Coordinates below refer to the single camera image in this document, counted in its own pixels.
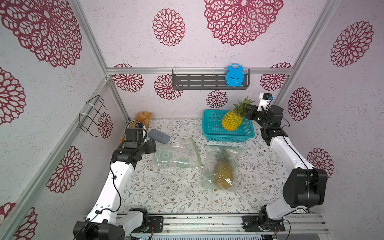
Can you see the clear zip-top bag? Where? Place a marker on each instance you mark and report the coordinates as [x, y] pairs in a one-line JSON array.
[[210, 162], [178, 154]]

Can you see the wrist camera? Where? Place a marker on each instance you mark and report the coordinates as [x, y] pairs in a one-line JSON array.
[[264, 103], [138, 124]]

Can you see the brownish pineapple in bag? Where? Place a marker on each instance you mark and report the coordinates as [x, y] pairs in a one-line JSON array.
[[223, 171]]

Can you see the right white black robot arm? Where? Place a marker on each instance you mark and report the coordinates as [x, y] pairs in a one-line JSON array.
[[305, 186]]

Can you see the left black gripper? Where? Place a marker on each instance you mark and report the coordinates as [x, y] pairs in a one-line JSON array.
[[151, 145]]

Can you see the brown plush teddy bear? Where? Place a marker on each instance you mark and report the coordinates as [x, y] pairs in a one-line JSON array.
[[143, 117]]

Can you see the yellow pineapple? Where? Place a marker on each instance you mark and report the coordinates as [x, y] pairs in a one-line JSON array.
[[234, 118]]

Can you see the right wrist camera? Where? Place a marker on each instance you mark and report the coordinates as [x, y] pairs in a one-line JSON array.
[[264, 103]]

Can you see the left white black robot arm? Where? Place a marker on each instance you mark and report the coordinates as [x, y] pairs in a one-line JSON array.
[[114, 186]]

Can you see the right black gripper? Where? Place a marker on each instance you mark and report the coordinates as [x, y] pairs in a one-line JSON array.
[[252, 111]]

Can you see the grey wall shelf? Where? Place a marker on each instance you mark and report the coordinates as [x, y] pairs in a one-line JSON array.
[[182, 81]]

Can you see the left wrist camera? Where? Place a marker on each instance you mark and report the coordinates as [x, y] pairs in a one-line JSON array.
[[138, 124]]

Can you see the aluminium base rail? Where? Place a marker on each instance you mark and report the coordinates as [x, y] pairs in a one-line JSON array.
[[229, 224]]

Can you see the teal plastic basket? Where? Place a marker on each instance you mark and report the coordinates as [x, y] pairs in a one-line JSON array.
[[214, 131]]

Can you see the blue alarm clock toy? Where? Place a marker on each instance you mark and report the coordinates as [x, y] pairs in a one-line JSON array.
[[235, 75]]

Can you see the grey blue sponge block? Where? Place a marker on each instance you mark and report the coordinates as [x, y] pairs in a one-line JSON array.
[[159, 136]]

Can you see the black wire wall rack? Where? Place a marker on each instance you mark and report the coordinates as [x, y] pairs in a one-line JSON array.
[[89, 118]]

